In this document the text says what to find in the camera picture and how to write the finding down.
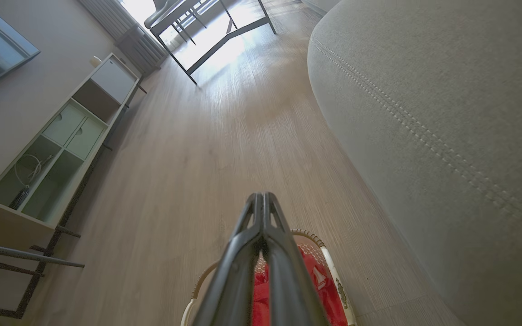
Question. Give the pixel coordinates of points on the white cube shelf unit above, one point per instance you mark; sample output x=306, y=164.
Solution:
x=111, y=79

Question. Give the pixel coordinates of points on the white laundry basket brown rim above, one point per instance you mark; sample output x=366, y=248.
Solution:
x=340, y=294

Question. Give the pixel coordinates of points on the grey chair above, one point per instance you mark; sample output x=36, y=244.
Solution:
x=161, y=11

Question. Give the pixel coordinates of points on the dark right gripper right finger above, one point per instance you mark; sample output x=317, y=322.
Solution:
x=290, y=285

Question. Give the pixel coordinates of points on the red garment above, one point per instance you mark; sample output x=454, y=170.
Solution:
x=329, y=301

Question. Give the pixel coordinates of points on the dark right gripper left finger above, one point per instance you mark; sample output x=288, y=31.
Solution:
x=234, y=280

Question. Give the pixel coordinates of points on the grey pleated curtain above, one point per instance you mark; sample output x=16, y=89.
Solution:
x=107, y=13

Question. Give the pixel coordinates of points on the grey metal bar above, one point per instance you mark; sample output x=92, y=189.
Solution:
x=30, y=255

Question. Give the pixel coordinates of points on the grey wall radiator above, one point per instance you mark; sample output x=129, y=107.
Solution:
x=143, y=50

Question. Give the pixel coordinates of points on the black metal frame table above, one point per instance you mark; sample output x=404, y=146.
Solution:
x=243, y=32

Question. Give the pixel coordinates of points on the grey fabric sofa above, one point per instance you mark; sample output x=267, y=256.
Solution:
x=447, y=113

